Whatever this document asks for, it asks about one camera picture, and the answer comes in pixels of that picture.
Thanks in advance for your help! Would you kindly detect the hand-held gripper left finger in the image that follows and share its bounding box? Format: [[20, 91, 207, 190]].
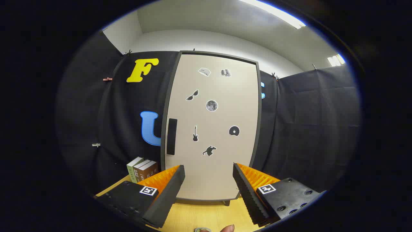
[[95, 165, 186, 228]]

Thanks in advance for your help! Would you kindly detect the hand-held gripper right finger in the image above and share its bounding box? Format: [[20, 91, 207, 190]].
[[232, 163, 324, 226]]

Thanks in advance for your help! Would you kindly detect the black door handle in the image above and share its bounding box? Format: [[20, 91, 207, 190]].
[[167, 118, 178, 156]]

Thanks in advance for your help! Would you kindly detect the grey cabinet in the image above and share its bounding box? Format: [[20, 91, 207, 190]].
[[160, 51, 262, 207]]

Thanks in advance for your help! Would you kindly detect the thin brown book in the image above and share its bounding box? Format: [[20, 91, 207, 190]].
[[133, 159, 152, 183]]

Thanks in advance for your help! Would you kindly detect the green book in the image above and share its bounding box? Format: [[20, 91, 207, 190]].
[[126, 157, 144, 183]]

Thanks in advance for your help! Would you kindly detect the black backdrop cloth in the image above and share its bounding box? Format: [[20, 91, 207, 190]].
[[55, 31, 361, 197]]

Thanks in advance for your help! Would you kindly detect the small ceiling light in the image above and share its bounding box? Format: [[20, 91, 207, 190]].
[[328, 54, 345, 67]]

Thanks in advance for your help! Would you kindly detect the long ceiling light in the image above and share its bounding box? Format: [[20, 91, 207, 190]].
[[238, 0, 306, 29]]

